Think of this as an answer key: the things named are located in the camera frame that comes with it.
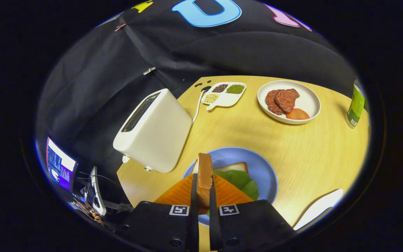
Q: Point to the copper clip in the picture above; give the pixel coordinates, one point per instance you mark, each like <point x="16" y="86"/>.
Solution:
<point x="119" y="27"/>

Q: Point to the red tomato slice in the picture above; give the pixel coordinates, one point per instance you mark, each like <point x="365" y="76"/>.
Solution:
<point x="297" y="114"/>

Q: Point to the bread slice with ham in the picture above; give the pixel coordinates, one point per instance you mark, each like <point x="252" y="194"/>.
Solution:
<point x="236" y="167"/>

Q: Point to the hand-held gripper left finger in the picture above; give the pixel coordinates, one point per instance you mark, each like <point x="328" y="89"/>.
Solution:
<point x="193" y="217"/>

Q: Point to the white divided dish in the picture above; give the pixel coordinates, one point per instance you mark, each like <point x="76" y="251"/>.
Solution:
<point x="229" y="100"/>

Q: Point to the white flat device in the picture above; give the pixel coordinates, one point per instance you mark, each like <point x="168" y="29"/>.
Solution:
<point x="96" y="196"/>

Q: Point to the silver clip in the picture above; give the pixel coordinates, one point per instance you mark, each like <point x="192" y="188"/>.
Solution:
<point x="149" y="71"/>

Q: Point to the green lettuce leaf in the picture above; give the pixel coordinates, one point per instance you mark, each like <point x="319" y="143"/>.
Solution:
<point x="238" y="178"/>

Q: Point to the round white plate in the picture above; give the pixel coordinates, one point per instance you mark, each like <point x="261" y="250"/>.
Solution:
<point x="310" y="99"/>

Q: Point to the computer monitor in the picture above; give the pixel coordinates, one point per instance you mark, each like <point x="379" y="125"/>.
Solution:
<point x="61" y="164"/>

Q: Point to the blue plate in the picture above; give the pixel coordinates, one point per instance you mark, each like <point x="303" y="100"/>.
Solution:
<point x="257" y="161"/>

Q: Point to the black backdrop cloth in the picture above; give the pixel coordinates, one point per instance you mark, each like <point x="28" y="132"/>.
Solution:
<point x="240" y="52"/>

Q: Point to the toasted bread slice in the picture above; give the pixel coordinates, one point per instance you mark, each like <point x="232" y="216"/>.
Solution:
<point x="205" y="175"/>

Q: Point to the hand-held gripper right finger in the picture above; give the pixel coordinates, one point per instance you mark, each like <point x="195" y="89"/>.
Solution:
<point x="212" y="217"/>

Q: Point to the white toaster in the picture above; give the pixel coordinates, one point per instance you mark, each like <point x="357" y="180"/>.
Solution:
<point x="159" y="136"/>

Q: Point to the white rectangular plate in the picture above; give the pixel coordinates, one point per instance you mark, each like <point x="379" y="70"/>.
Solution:
<point x="320" y="206"/>

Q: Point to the pile of green beans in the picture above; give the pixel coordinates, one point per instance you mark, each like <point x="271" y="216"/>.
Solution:
<point x="235" y="89"/>

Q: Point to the green-label plastic bottle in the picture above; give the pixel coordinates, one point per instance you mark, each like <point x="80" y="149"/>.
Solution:
<point x="356" y="105"/>

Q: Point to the pile of dark beans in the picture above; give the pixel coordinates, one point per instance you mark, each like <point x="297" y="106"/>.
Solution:
<point x="220" y="88"/>

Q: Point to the pile of yellow beans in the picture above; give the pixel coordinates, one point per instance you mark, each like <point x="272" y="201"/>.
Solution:
<point x="211" y="98"/>

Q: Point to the brown meat patty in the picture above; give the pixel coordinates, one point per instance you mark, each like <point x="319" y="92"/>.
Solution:
<point x="270" y="101"/>
<point x="287" y="99"/>

